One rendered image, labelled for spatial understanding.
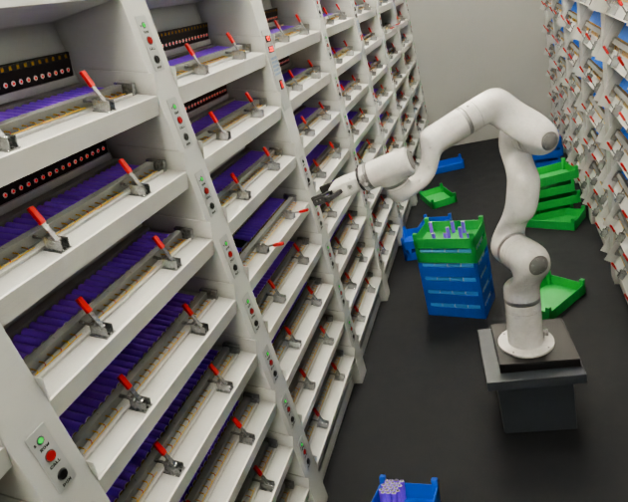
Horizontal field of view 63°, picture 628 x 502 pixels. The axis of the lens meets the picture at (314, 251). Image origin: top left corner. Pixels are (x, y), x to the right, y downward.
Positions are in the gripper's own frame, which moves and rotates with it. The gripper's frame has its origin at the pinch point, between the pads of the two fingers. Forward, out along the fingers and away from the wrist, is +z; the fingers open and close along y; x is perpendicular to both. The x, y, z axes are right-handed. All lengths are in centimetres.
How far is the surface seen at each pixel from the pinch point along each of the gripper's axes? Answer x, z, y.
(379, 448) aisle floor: -102, 24, -7
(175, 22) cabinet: 68, 23, 13
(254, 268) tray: -8.2, 20.3, -22.8
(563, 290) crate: -117, -52, 98
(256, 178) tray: 12.5, 19.4, 3.3
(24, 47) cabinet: 68, 23, -51
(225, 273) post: -0.6, 17.4, -39.8
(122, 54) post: 58, 10, -40
